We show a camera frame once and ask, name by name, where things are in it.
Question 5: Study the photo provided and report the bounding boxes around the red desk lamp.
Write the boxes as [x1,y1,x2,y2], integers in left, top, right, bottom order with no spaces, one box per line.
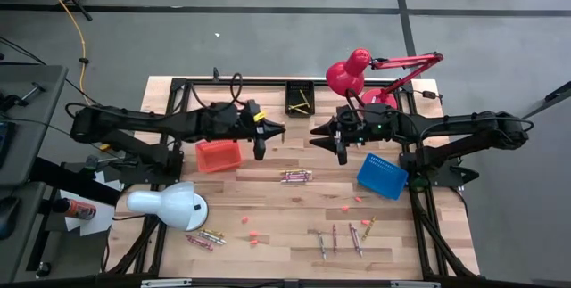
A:
[325,47,445,111]

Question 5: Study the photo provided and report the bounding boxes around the blue plastic basket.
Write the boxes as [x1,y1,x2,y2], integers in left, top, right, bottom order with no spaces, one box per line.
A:
[355,152,410,202]

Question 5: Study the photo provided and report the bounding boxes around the grey side table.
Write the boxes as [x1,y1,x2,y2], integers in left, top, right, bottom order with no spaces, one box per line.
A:
[0,181,46,285]
[0,64,69,186]

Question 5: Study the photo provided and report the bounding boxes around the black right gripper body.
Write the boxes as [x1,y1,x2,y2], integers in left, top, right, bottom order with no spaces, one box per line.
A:
[337,104,375,166]

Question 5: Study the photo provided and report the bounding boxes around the white paper sheets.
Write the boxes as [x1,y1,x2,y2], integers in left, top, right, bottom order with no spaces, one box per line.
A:
[59,170,125,238]

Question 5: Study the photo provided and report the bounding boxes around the black round knob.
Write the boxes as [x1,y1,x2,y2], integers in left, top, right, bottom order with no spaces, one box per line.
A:
[35,260,53,279]

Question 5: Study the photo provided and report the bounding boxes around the black diagonal beam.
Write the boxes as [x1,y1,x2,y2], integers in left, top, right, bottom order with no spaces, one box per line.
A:
[29,157,122,208]

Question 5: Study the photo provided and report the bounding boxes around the black support pole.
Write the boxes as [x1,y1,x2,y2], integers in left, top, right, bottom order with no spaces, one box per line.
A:
[522,80,571,120]

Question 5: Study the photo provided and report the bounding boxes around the dark flat device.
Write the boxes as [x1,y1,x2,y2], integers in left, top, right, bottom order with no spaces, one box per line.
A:
[0,120,12,169]

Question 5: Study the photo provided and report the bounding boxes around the black floor cable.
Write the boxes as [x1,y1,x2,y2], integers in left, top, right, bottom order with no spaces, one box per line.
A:
[0,36,102,106]

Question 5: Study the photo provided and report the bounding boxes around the black metal handle tool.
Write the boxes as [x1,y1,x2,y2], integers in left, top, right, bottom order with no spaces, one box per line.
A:
[0,81,46,111]

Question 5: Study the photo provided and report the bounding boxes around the white desk lamp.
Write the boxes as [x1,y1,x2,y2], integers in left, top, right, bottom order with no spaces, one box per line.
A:
[126,180,210,233]

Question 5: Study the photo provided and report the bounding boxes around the black computer mouse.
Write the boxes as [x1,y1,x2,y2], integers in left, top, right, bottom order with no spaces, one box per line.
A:
[0,196,21,241]

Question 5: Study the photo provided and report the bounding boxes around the yellow extension cable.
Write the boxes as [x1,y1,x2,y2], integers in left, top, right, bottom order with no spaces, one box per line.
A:
[29,0,112,152]

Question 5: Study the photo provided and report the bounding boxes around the orange spray can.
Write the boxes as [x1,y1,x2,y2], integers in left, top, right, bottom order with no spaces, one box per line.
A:
[52,197,98,221]

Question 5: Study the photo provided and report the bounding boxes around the silver metal screw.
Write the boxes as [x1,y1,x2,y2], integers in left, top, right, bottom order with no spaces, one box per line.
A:
[197,233,226,246]

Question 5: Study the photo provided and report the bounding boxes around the black plastic basket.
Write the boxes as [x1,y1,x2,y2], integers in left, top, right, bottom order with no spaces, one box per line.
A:
[285,79,317,118]

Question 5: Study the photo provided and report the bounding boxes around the orange plastic basket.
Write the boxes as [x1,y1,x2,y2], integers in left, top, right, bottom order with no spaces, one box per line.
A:
[194,139,244,174]

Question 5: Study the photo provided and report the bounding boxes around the silver metal bracket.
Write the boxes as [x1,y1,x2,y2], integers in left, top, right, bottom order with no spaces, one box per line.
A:
[140,278,193,288]
[390,281,442,288]

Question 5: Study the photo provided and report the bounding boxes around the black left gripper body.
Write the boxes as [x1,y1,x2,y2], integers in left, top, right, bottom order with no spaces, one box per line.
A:
[234,118,269,161]

